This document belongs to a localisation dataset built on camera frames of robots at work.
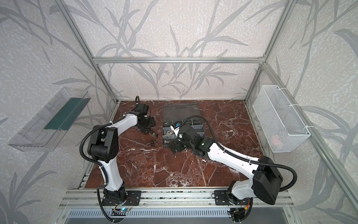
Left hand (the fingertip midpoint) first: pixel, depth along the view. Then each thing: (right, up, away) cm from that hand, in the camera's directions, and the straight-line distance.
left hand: (153, 120), depth 100 cm
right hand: (+17, -7, -21) cm, 28 cm away
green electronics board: (-9, -44, -29) cm, 53 cm away
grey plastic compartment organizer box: (+12, +5, +14) cm, 19 cm away
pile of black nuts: (0, -9, -1) cm, 9 cm away
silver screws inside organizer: (+11, -8, -3) cm, 14 cm away
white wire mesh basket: (+68, -1, -38) cm, 78 cm away
